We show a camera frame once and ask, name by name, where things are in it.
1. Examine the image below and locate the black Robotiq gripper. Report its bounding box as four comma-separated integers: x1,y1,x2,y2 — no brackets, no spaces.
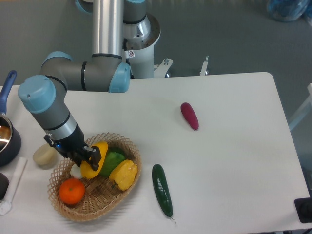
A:
44,125,102,171

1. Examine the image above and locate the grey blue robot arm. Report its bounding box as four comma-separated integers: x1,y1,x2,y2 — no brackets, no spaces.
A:
18,0,146,171

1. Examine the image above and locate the woven wicker basket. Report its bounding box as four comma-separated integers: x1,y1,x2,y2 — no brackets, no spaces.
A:
48,133,142,222

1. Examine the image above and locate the green bok choy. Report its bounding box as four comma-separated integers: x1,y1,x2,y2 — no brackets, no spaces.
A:
70,146,127,179

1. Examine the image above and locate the orange fruit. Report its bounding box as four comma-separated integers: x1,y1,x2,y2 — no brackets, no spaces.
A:
59,178,85,205

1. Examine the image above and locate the beige potato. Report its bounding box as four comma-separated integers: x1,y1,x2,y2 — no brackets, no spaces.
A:
33,143,58,166

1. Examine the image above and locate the yellow bell pepper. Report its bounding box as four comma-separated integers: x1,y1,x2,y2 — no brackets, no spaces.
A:
109,159,138,191

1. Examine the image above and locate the dark green cucumber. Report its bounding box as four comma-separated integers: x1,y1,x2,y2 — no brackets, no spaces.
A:
152,164,176,224

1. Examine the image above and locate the dark round object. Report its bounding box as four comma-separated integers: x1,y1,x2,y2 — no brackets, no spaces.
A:
0,173,9,200

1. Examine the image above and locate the white rolled cloth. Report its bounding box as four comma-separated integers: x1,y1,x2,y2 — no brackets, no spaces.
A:
0,157,27,216

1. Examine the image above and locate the purple sweet potato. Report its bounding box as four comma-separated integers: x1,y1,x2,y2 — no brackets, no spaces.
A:
180,102,199,131

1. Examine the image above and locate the black device at edge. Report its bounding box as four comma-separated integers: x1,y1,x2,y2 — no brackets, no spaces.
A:
294,197,312,223

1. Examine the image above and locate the blue plastic bag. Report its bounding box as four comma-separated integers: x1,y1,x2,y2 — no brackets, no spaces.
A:
266,0,312,22

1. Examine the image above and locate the blue handled saucepan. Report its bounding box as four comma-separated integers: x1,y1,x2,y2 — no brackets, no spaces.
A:
0,70,21,167

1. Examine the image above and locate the white metal base frame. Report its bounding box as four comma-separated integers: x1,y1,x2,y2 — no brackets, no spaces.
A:
154,55,209,78

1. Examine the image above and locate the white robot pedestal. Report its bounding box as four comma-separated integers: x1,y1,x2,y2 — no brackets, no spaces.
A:
122,13,161,79

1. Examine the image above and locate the white frame at right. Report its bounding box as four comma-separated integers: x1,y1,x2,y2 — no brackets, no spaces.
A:
288,83,312,131

